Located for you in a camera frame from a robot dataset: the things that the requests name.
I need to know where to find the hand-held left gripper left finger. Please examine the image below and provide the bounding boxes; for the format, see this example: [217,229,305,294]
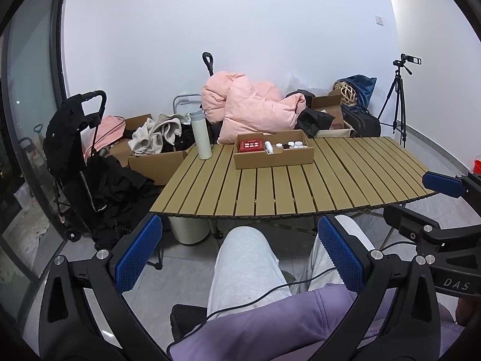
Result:
[35,213,170,361]

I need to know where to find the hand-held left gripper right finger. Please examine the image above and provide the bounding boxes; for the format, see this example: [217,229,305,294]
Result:
[317,214,443,361]

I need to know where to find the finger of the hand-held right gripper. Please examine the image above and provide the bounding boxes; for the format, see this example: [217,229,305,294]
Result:
[383,205,481,257]
[421,171,481,198]

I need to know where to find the shallow cardboard tray box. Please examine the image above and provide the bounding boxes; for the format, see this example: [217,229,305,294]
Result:
[233,129,315,170]

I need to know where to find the white bin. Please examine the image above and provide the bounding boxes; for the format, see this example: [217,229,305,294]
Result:
[167,215,211,247]

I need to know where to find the black clothes pile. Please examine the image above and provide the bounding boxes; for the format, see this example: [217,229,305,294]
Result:
[92,156,162,251]

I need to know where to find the black tripod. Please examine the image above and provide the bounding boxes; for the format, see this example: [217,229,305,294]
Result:
[377,66,408,148]

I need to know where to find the person in grey pants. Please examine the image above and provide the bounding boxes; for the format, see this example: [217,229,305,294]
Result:
[167,284,467,361]

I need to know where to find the large cardboard box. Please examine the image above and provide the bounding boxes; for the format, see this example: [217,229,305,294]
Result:
[109,114,196,186]

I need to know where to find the person's left leg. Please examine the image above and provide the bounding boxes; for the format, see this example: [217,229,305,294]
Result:
[206,226,294,322]

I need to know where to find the black suitcase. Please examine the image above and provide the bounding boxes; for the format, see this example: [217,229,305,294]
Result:
[341,105,382,138]

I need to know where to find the black stroller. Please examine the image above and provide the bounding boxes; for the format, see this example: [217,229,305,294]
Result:
[42,90,108,241]

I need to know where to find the beige clothes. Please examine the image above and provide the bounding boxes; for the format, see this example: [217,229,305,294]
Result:
[128,113,183,156]

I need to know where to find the blue fabric bag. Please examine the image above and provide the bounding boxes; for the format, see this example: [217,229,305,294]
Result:
[344,74,377,110]

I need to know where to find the pink backpack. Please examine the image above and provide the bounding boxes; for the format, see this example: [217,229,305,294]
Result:
[83,116,126,159]

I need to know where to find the wicker ball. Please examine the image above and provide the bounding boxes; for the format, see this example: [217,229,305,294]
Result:
[334,80,357,108]

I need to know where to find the open cardboard box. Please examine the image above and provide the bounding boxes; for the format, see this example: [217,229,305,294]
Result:
[310,91,356,138]

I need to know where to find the white thermos bottle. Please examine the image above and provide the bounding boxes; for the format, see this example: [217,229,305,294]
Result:
[189,110,213,160]

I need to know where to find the black jacket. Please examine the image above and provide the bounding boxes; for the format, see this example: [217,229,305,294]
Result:
[297,107,335,138]

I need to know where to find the pink duvet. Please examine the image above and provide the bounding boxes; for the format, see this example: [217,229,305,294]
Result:
[201,71,307,144]

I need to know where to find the glass door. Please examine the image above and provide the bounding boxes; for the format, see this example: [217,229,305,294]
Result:
[0,0,70,324]

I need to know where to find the camera on tripod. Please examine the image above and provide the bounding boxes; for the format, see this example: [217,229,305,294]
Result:
[393,54,422,68]

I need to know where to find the white metal frame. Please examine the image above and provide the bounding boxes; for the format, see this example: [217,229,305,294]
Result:
[173,92,204,117]

